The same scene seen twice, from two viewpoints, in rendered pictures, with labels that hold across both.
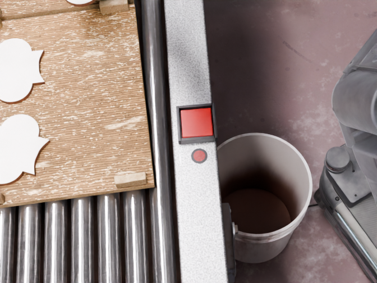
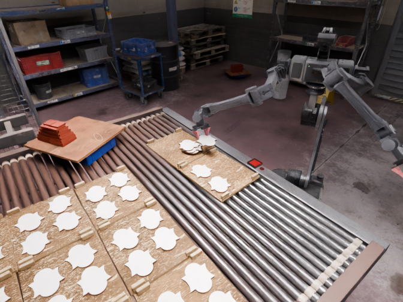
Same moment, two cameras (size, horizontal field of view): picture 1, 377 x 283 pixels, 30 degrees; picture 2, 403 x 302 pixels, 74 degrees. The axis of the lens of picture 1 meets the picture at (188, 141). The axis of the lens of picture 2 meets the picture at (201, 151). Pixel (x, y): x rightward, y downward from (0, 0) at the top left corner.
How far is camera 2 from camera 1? 127 cm
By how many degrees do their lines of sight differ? 40
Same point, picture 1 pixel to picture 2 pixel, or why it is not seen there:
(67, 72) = (214, 166)
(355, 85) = (330, 75)
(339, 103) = (328, 80)
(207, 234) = (280, 180)
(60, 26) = (202, 159)
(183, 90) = (244, 160)
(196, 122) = (254, 162)
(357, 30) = not seen: hidden behind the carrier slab
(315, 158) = not seen: hidden behind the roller
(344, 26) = not seen: hidden behind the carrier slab
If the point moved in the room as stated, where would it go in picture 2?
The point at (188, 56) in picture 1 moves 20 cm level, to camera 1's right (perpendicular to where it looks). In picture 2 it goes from (238, 154) to (255, 145)
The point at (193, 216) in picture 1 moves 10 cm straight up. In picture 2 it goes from (273, 178) to (276, 166)
